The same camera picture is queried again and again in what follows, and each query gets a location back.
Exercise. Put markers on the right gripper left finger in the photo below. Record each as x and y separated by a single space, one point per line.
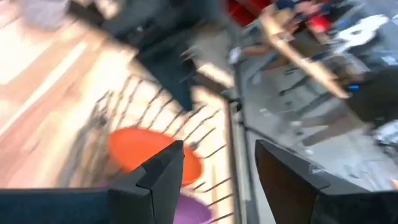
155 193

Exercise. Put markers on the person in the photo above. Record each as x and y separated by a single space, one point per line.
258 49

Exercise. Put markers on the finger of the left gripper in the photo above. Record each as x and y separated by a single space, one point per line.
174 74

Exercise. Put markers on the orange plate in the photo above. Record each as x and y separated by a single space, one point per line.
133 146

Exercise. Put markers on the purple plate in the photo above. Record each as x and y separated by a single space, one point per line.
192 211

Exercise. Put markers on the grey mug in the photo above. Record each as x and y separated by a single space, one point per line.
43 14

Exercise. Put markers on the white robot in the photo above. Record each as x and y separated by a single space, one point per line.
360 31

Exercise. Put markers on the black metal table frame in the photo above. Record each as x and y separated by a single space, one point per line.
233 161

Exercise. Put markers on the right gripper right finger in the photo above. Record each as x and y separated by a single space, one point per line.
295 193

